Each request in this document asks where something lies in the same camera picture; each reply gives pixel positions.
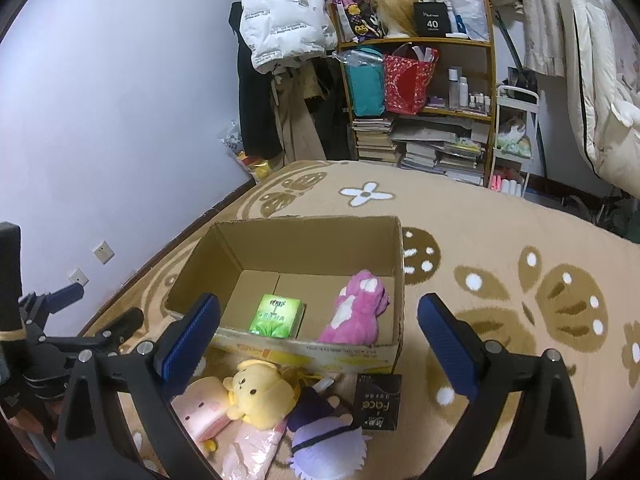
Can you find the tall white bottle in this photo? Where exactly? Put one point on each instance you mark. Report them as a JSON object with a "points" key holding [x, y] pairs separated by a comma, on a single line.
{"points": [[463, 92], [453, 87]]}

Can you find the teal bag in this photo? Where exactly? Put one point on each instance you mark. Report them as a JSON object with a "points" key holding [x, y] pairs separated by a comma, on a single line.
{"points": [[365, 90]]}

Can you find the cardboard box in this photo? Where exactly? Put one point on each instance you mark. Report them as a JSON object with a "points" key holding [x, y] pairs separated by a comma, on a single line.
{"points": [[225, 255]]}

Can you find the beige patterned rug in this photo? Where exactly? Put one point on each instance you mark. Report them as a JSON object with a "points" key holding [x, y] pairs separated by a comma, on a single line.
{"points": [[475, 220]]}

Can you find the white puffer jacket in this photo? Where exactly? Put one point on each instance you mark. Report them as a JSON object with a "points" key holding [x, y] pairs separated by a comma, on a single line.
{"points": [[280, 15]]}

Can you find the pink and black printed bag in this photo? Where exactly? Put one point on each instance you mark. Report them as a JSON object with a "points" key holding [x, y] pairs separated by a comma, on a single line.
{"points": [[352, 10]]}

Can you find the pink bear plush toy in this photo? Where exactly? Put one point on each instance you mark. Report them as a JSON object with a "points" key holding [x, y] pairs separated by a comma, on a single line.
{"points": [[350, 310]]}

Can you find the white trolley cart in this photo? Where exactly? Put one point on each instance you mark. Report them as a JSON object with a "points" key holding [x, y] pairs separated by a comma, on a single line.
{"points": [[532, 120]]}

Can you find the stack of books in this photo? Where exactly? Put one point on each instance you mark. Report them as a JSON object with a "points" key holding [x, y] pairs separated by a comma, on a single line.
{"points": [[425, 157]]}

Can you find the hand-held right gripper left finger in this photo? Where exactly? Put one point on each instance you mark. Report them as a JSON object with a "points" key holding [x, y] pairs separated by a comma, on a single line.
{"points": [[192, 340]]}

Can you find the pale pink plush toy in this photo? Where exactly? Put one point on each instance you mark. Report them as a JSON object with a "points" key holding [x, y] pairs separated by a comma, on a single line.
{"points": [[200, 410]]}

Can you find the clear plastic pouch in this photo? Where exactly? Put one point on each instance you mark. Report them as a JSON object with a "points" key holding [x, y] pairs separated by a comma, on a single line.
{"points": [[360, 57]]}

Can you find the red patterned bag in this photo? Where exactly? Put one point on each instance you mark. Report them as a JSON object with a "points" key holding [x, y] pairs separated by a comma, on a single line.
{"points": [[407, 85]]}

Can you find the dark metal stand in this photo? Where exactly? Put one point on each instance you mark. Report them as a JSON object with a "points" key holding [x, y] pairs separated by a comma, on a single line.
{"points": [[595, 210]]}

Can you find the black tissue pack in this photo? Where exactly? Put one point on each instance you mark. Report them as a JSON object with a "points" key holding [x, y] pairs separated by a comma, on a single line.
{"points": [[377, 402]]}

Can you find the white duvet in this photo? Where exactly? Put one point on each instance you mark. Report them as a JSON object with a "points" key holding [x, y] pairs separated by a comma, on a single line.
{"points": [[600, 60]]}

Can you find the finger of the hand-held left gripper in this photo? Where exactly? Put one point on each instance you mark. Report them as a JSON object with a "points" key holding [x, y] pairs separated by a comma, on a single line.
{"points": [[122, 325], [67, 294]]}

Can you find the beige hanging trousers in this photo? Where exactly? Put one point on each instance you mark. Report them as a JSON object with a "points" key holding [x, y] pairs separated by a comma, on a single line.
{"points": [[300, 130]]}

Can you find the black box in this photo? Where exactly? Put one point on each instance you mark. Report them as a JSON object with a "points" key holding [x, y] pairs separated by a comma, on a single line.
{"points": [[432, 22]]}

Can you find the green tissue pack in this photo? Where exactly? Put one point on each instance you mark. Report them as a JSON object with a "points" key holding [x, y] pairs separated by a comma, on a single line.
{"points": [[275, 315]]}

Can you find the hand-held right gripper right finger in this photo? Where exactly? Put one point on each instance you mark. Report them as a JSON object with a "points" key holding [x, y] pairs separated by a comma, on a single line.
{"points": [[445, 350]]}

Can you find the purple plush doll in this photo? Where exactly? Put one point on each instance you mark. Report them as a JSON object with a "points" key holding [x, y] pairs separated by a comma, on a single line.
{"points": [[320, 440]]}

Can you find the green and white packets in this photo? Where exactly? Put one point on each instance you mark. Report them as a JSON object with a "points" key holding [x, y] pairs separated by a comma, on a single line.
{"points": [[514, 145]]}

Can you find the white plastic bag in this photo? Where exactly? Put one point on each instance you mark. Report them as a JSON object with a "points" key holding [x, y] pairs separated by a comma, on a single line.
{"points": [[467, 0]]}

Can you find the wooden shelf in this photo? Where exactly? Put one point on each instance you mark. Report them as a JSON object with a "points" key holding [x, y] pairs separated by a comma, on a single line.
{"points": [[440, 42]]}

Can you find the row of small bottles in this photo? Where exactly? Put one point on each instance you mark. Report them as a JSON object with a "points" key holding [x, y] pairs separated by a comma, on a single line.
{"points": [[480, 103]]}

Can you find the white wall socket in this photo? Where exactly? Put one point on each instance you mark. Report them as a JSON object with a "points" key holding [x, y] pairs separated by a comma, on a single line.
{"points": [[103, 252], [78, 276]]}

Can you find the dark hanging garment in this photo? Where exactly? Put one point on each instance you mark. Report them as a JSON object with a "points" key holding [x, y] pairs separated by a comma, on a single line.
{"points": [[335, 120]]}

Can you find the blonde wig on mannequin head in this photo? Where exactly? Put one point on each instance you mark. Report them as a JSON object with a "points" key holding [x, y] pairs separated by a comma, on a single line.
{"points": [[395, 7]]}

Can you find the pale floral curtain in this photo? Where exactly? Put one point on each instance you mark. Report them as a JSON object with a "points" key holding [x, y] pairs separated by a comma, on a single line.
{"points": [[540, 10]]}

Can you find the black hanging coat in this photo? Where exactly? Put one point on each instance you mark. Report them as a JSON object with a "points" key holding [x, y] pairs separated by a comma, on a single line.
{"points": [[255, 110]]}

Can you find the yellow bear plush toy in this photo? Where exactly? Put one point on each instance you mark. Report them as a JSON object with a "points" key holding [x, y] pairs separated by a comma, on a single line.
{"points": [[255, 395]]}

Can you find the pink plastic packet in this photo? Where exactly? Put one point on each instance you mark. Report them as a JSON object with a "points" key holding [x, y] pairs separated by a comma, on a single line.
{"points": [[250, 450]]}

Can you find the pile of colourful packets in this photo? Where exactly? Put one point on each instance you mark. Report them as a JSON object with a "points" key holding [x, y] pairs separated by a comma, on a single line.
{"points": [[245, 157]]}

